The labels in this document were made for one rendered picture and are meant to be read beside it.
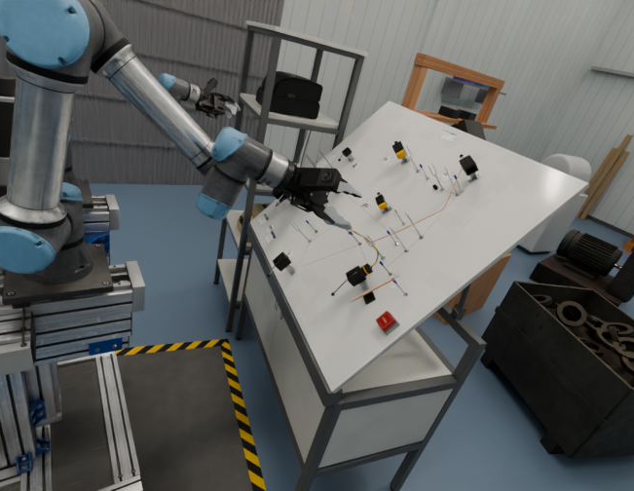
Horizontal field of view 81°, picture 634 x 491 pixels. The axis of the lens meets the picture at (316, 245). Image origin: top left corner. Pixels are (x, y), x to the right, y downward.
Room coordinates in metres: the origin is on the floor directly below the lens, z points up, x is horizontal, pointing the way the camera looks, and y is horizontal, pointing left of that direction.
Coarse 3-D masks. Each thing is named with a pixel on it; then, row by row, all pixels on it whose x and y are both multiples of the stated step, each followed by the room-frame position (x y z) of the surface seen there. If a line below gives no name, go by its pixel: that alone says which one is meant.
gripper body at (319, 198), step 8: (288, 168) 0.79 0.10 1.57; (288, 176) 0.78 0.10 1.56; (280, 184) 0.77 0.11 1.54; (288, 184) 0.80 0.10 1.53; (288, 192) 0.83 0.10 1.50; (296, 192) 0.83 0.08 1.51; (304, 192) 0.81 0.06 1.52; (312, 192) 0.80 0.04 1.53; (320, 192) 0.81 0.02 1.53; (328, 192) 0.82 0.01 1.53; (296, 200) 0.82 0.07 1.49; (304, 200) 0.80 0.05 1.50; (312, 200) 0.79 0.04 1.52; (320, 200) 0.80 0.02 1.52; (312, 208) 0.83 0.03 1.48
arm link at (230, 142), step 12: (228, 132) 0.74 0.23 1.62; (240, 132) 0.77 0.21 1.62; (216, 144) 0.73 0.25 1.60; (228, 144) 0.73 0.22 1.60; (240, 144) 0.74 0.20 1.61; (252, 144) 0.76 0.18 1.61; (216, 156) 0.73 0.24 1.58; (228, 156) 0.73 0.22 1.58; (240, 156) 0.74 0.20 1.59; (252, 156) 0.75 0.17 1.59; (264, 156) 0.76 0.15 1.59; (228, 168) 0.73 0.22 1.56; (240, 168) 0.74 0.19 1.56; (252, 168) 0.75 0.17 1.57; (264, 168) 0.76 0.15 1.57; (240, 180) 0.74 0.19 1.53
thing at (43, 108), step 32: (0, 0) 0.59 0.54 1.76; (32, 0) 0.60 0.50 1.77; (64, 0) 0.62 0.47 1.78; (0, 32) 0.58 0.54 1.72; (32, 32) 0.60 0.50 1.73; (64, 32) 0.61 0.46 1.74; (96, 32) 0.70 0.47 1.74; (32, 64) 0.60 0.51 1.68; (64, 64) 0.61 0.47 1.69; (32, 96) 0.61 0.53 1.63; (64, 96) 0.64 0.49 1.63; (32, 128) 0.61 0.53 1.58; (64, 128) 0.65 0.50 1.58; (32, 160) 0.61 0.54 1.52; (64, 160) 0.66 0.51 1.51; (32, 192) 0.61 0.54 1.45; (0, 224) 0.58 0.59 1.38; (32, 224) 0.59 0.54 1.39; (64, 224) 0.66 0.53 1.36; (0, 256) 0.57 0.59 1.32; (32, 256) 0.58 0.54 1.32
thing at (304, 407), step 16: (288, 336) 1.27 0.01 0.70; (272, 352) 1.37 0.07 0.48; (288, 352) 1.23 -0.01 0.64; (272, 368) 1.33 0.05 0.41; (288, 368) 1.20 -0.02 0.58; (304, 368) 1.10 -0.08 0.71; (288, 384) 1.17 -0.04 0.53; (304, 384) 1.07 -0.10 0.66; (288, 400) 1.13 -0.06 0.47; (304, 400) 1.04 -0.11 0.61; (320, 400) 0.95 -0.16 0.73; (288, 416) 1.10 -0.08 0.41; (304, 416) 1.01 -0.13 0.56; (320, 416) 0.92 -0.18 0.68; (304, 432) 0.98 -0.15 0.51; (304, 448) 0.95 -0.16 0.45
